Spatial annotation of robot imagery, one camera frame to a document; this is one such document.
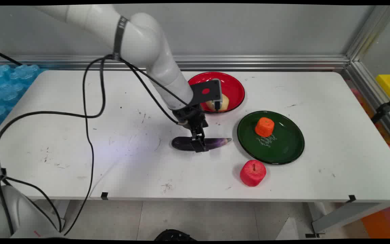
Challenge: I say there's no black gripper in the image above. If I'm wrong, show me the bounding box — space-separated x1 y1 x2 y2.
173 106 210 153

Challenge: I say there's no orange toy carrot piece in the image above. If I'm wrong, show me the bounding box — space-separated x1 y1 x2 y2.
255 117 275 138

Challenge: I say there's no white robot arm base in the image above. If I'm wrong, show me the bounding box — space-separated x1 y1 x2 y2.
0 185 67 239

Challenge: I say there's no purple toy eggplant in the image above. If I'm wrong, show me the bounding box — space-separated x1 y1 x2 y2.
171 136 232 151

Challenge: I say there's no beige toy potato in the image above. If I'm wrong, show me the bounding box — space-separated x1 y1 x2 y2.
205 94 230 111

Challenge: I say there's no red toy apple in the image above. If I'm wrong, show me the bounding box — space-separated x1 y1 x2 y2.
240 160 267 187

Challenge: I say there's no red round bowl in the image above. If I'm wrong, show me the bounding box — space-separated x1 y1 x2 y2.
187 72 245 114

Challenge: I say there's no green round plate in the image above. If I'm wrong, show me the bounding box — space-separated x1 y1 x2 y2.
237 110 305 165

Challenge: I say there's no black round object on floor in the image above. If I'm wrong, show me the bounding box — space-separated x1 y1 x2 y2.
154 229 197 241

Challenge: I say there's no grey table leg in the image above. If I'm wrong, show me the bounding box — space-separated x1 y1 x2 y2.
305 202 390 238

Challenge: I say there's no blue bubble wrap sheet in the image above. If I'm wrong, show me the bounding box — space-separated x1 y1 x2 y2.
0 64 48 138

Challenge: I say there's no orange box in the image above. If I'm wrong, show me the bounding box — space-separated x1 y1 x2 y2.
361 203 390 239

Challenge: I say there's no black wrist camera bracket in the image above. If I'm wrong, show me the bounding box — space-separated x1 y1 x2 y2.
191 79 222 112

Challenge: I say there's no horizontal aluminium frame rail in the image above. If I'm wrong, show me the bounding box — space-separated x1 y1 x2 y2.
0 55 350 71

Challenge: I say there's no long thin black cable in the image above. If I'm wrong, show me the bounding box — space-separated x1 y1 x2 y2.
61 56 107 236

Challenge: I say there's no black strap on arm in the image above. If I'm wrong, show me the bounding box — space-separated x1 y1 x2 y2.
113 16 129 61

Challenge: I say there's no long thick black cable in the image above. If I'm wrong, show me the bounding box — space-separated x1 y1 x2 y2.
0 54 114 238

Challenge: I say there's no aluminium frame side rail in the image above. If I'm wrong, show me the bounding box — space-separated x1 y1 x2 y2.
341 61 390 151

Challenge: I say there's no aluminium frame corner post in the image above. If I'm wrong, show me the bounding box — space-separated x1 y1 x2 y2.
346 5 390 62

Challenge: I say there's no black cable behind table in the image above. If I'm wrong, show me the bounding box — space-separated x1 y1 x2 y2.
0 47 23 66

